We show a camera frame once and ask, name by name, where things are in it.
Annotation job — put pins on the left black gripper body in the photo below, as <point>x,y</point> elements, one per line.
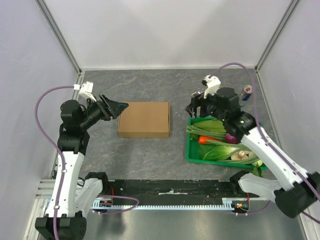
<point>96,112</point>

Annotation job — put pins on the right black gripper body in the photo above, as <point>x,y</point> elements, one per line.
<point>196,104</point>

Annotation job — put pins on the brown cardboard box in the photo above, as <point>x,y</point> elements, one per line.
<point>145,120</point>

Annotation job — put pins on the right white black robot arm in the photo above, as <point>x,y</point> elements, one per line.
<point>294,189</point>

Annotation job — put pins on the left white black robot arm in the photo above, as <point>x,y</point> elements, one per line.
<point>66,215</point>

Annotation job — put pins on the orange blue rectangular box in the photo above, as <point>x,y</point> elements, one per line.
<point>197,94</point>

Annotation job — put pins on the green bean bundle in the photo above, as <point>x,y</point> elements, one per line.
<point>195,133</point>

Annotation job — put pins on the orange carrot piece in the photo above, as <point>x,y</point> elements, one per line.
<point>205,139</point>

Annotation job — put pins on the blue silver drink can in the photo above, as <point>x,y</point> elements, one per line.
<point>245,95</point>

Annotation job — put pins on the purple onion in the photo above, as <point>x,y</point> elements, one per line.
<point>230,139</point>

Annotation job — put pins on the green plastic tray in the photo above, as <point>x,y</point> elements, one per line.
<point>192,154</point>

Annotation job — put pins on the leafy green vegetable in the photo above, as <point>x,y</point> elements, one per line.
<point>220,152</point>

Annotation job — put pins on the beige mushroom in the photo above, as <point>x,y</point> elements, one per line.
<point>242,155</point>

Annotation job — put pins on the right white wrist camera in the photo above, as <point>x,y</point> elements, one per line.
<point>212,84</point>

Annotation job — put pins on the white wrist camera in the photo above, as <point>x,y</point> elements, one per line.
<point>212,84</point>
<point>85,90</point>

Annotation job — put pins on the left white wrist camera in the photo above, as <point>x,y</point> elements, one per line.
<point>85,90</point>

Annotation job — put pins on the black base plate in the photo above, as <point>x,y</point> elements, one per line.
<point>200,187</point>

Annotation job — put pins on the grey slotted cable duct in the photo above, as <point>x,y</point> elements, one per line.
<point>227,205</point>

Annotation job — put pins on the left aluminium frame post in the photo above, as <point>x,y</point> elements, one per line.
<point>42,5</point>

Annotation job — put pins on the aluminium frame post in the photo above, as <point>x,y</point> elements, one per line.
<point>293,4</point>
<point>42,5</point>

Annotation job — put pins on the right aluminium frame post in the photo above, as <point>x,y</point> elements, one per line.
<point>293,4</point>

